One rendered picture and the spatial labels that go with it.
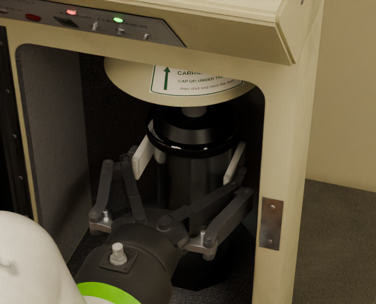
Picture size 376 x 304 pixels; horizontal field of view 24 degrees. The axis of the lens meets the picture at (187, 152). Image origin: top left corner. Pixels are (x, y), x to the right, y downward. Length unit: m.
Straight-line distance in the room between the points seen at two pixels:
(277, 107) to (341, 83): 0.49
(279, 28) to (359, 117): 0.69
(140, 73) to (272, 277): 0.27
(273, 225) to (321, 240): 0.37
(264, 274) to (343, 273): 0.29
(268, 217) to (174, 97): 0.16
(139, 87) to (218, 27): 0.22
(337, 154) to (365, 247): 0.18
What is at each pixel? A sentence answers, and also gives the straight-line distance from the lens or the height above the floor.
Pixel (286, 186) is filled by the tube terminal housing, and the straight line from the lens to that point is 0.88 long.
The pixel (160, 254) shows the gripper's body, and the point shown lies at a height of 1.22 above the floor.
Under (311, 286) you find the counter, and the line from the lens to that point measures 1.22.
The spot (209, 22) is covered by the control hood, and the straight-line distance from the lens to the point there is 0.68.
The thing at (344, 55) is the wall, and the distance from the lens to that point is 1.29.
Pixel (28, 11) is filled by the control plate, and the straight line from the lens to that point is 0.79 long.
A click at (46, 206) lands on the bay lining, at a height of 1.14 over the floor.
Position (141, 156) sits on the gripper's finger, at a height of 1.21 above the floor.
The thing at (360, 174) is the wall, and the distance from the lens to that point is 1.41.
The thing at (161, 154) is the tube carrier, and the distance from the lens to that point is 0.98.
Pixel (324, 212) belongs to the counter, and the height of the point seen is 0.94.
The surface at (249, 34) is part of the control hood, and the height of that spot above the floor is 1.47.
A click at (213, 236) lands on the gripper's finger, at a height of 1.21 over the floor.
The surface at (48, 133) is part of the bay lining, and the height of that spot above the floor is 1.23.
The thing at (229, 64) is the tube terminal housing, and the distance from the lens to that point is 0.82.
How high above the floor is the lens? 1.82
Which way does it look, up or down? 38 degrees down
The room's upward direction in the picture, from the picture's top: straight up
